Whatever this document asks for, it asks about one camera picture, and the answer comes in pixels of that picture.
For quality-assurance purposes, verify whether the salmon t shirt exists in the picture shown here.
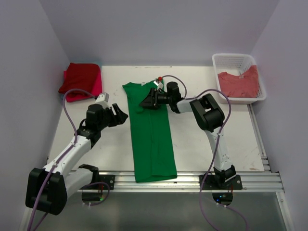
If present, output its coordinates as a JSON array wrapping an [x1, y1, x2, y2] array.
[[218, 65, 259, 98]]

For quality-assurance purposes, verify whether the white plastic basket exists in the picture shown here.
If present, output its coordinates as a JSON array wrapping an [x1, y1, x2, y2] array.
[[212, 53, 267, 104]]

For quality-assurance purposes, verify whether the dark red folded shirt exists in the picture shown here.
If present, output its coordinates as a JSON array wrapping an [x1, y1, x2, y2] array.
[[58, 63, 100, 95]]

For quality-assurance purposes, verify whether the aluminium mounting rail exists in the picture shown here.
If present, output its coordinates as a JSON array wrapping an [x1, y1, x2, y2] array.
[[31, 156, 286, 193]]

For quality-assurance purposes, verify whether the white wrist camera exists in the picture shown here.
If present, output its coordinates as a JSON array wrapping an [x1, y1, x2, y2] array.
[[95, 92, 109, 108], [154, 77, 164, 89]]

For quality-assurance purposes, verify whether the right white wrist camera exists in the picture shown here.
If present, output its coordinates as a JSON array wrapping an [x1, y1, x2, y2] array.
[[154, 77, 164, 89]]

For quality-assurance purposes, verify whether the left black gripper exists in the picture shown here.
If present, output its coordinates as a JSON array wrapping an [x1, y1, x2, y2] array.
[[97, 103, 128, 130]]

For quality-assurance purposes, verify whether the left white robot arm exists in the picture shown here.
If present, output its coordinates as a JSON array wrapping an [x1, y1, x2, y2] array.
[[25, 103, 128, 215]]

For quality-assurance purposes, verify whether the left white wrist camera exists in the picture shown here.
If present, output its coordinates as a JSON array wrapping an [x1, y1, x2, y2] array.
[[95, 92, 109, 108]]

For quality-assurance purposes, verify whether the pink folded shirt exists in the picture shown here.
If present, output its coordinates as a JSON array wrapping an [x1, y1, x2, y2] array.
[[66, 71, 103, 103]]

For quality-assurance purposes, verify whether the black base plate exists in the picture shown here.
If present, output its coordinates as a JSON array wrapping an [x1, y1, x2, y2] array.
[[79, 174, 115, 191], [202, 174, 243, 190]]

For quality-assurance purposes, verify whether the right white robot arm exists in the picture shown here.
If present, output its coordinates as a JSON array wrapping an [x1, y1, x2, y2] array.
[[139, 82, 236, 189]]

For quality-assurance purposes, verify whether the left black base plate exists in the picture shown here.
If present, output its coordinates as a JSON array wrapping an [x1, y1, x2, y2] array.
[[79, 174, 115, 191]]

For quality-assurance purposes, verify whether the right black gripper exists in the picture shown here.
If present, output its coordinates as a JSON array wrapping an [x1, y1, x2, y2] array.
[[139, 87, 172, 109]]

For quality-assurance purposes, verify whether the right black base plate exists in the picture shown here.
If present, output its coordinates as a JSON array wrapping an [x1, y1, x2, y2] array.
[[202, 174, 243, 190]]

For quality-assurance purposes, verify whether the green t shirt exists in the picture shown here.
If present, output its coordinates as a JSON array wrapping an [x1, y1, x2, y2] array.
[[122, 82, 177, 183]]

